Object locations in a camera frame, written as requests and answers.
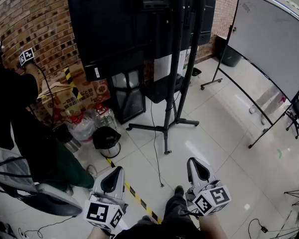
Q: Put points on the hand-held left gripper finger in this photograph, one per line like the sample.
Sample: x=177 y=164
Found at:
x=120 y=183
x=103 y=183

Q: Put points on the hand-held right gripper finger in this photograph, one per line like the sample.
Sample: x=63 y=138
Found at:
x=190 y=170
x=210 y=174

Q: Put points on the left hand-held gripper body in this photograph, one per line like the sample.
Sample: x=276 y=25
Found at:
x=99 y=211

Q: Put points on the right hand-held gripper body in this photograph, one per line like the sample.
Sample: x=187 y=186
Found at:
x=211 y=198

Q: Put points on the person's left forearm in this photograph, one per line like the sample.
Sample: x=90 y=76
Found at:
x=97 y=234

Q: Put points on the person's right forearm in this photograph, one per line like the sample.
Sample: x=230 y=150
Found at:
x=211 y=228

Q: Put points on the person's black shoe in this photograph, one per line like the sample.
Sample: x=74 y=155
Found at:
x=179 y=190

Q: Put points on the yellow black floor tape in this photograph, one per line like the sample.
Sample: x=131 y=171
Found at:
x=139 y=200

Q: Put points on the person's black trousers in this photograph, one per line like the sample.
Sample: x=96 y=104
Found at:
x=174 y=213

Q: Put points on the grey office chair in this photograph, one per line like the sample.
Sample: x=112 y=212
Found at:
x=52 y=200

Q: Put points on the black speaker cabinet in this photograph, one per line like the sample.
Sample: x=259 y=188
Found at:
x=129 y=103

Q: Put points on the black TV stand shelf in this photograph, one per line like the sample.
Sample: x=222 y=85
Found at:
x=159 y=91

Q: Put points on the printed cardboard box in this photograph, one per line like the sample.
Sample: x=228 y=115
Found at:
x=74 y=101

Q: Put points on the black metal TV stand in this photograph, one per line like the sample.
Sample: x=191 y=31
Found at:
x=174 y=83

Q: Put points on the white paper sheet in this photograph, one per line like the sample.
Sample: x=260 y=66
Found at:
x=163 y=67

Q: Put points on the dark green bin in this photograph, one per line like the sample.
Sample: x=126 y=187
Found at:
x=230 y=57

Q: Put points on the whiteboard on wheeled stand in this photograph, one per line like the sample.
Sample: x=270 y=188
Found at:
x=269 y=38

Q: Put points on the black television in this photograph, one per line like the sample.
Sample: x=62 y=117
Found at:
x=109 y=21

